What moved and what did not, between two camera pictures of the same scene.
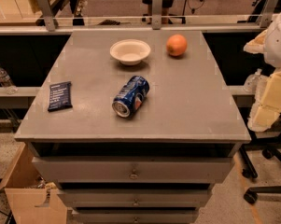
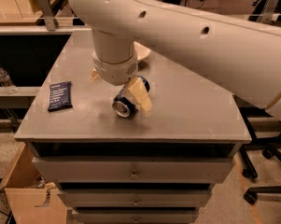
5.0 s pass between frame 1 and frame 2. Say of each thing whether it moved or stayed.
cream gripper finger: moved
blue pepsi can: stayed
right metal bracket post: stayed
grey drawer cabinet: stayed
